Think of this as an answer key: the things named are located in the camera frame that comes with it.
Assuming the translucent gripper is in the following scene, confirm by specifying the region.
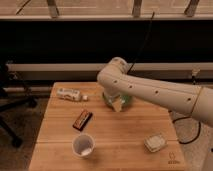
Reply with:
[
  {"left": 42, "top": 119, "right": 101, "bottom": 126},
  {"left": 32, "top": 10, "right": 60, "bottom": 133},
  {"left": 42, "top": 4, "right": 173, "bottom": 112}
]
[{"left": 103, "top": 92, "right": 131, "bottom": 112}]

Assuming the dark brown eraser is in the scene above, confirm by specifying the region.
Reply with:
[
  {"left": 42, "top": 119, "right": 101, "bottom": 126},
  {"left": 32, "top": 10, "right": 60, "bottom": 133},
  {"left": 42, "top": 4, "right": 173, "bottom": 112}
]
[{"left": 73, "top": 110, "right": 93, "bottom": 131}]

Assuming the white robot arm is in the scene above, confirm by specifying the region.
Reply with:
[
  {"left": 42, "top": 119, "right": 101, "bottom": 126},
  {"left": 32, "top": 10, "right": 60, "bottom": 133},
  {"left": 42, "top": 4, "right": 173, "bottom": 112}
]
[{"left": 97, "top": 57, "right": 213, "bottom": 171}]

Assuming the green ceramic bowl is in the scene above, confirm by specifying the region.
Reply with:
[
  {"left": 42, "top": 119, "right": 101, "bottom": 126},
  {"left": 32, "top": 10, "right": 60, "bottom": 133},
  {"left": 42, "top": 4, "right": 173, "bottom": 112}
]
[{"left": 102, "top": 93, "right": 132, "bottom": 108}]

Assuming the white plastic bottle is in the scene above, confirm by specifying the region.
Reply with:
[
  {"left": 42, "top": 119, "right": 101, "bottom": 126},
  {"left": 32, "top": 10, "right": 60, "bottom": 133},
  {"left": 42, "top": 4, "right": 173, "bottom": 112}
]
[{"left": 56, "top": 88, "right": 88, "bottom": 102}]

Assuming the white baseboard heater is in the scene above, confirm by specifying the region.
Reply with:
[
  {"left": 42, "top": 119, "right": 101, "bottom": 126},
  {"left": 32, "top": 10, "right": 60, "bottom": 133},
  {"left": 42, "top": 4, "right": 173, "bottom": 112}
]
[{"left": 8, "top": 62, "right": 213, "bottom": 82}]

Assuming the black office chair base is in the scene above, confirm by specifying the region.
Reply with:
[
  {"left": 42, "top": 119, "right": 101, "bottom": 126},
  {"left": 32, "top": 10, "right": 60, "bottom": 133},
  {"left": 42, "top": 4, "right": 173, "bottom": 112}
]
[{"left": 0, "top": 60, "right": 38, "bottom": 148}]

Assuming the black cable on floor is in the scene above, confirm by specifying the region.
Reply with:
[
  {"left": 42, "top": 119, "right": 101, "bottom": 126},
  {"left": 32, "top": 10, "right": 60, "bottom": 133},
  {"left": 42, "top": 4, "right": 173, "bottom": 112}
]
[{"left": 172, "top": 114, "right": 203, "bottom": 145}]

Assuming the black hanging cable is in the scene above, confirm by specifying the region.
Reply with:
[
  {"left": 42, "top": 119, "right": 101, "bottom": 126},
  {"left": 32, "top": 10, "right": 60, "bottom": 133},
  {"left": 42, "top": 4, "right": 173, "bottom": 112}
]
[{"left": 127, "top": 11, "right": 156, "bottom": 74}]

